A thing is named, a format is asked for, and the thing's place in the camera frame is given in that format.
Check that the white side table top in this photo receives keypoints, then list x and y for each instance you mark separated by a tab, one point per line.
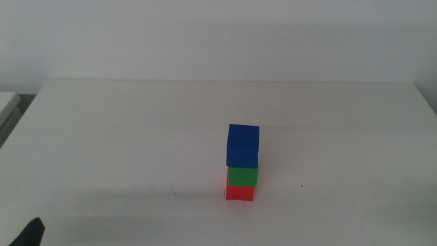
6	102

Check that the blue cube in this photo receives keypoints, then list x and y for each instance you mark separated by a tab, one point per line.
242	145

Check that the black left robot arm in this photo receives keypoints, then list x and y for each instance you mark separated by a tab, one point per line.
30	234

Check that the red cube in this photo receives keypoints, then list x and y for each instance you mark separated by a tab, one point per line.
239	193

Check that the green cube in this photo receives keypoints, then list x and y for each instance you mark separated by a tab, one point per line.
243	176

